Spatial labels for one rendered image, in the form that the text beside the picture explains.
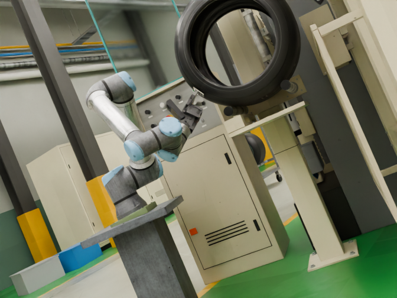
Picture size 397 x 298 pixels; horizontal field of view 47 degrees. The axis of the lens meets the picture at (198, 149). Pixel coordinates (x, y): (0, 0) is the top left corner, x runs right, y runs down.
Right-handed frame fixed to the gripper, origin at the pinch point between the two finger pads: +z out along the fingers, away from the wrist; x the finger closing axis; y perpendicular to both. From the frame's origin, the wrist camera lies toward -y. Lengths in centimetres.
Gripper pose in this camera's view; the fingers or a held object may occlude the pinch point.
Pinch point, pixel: (194, 93)
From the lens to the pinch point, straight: 212.6
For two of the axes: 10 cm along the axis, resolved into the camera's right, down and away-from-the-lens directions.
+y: 9.1, 4.1, -0.5
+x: 1.7, -4.7, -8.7
